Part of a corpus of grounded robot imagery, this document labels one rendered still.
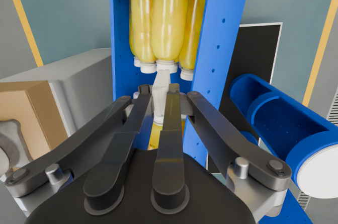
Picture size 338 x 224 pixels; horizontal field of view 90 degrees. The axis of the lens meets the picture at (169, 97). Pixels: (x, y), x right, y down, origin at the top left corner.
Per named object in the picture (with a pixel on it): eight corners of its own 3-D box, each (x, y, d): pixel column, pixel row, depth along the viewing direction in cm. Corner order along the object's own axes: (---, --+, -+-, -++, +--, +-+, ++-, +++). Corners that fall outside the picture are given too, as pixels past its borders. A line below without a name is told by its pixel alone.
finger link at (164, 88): (159, 88, 16) (167, 87, 16) (163, 69, 22) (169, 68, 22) (162, 116, 17) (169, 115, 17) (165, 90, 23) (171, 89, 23)
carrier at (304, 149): (267, 75, 140) (233, 71, 139) (394, 146, 59) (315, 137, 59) (255, 105, 151) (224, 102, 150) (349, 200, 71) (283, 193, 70)
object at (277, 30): (203, 163, 199) (205, 174, 185) (207, 26, 139) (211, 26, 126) (248, 162, 197) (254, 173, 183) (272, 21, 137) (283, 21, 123)
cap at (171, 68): (156, 66, 35) (155, 74, 36) (174, 67, 35) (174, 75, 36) (156, 62, 39) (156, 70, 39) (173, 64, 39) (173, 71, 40)
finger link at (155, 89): (162, 116, 17) (154, 116, 17) (165, 90, 23) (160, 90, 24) (159, 88, 16) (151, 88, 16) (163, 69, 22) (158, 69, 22)
